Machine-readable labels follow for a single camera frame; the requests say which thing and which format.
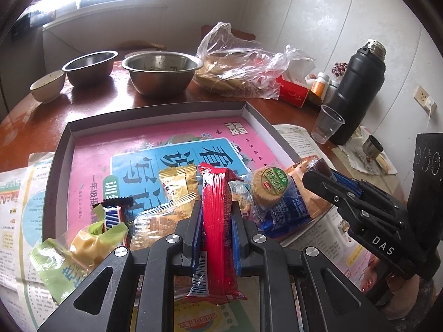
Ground dark red snack packet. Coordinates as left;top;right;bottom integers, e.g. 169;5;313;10
305;158;334;178

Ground white wall socket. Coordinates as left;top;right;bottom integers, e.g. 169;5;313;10
413;85;437;115

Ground small steel cup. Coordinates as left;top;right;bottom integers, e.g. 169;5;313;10
362;135;383;158

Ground red tissue box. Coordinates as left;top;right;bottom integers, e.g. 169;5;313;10
277;59;318;109

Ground small steel bowl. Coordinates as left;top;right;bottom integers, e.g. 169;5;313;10
62;51;119;88

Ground white ceramic bowl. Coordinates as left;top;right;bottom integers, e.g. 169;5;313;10
29;70;66;104

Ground newspaper sheet with blue circle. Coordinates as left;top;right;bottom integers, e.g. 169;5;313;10
0;152;74;305

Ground clear nut snack packet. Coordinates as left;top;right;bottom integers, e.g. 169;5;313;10
226;179;259;222

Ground golden crispy snack packet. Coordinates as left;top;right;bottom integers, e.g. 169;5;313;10
130;201;195;251

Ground yellow paper packet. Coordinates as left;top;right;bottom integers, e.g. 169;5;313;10
375;152;399;174

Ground clear plastic cup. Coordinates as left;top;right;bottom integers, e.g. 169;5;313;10
311;105;346;144

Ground yellow snack bar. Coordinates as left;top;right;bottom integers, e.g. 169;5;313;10
158;164;199;215

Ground orange cracker packet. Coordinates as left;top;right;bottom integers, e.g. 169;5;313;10
287;161;335;219

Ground clear plastic bag with food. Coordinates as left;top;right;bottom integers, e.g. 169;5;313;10
194;22;318;102

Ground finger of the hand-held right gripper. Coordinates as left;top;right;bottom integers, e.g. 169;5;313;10
327;167;399;212
302;170;406;231

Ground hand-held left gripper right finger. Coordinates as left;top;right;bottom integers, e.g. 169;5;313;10
230;201;381;332

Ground green pastry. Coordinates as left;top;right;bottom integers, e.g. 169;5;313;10
29;203;130;306

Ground crumpled white paper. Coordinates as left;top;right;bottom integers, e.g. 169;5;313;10
341;127;382;174

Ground orange medicine bottle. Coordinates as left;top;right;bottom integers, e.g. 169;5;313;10
310;72;330;99

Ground blue snack packet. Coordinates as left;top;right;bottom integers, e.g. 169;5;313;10
254;180;312;240

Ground large steel bowl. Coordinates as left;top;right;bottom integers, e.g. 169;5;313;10
121;51;204;98

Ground black thermos flask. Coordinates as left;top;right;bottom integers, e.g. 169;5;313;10
327;40;387;146

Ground cartoon printed newspaper sheet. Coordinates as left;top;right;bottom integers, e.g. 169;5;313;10
138;124;385;332

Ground person's right hand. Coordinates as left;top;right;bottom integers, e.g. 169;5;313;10
361;262;436;332

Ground grey cardboard tray pink book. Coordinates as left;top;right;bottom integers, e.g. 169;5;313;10
42;100;306;250

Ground yellowed paper sheet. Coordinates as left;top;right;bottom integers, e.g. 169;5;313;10
331;144;406;202

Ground round biscuit packet green label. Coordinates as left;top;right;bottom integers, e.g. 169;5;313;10
249;165;291;212

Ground white medicine bottle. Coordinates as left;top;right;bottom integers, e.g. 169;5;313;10
325;79;342;105

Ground newspaper sheet with red header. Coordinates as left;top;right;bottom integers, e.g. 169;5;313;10
0;171;29;216

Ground brown chocolate bar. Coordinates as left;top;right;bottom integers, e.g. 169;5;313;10
100;196;134;238

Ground wooden chair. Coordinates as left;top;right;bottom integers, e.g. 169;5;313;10
114;39;167;51
201;24;256;60

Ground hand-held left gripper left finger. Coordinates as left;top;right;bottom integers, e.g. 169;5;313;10
36;201;204;332

